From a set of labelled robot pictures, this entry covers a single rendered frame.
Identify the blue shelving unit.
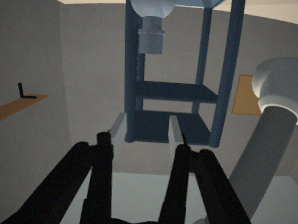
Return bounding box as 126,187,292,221
124,0,246,148

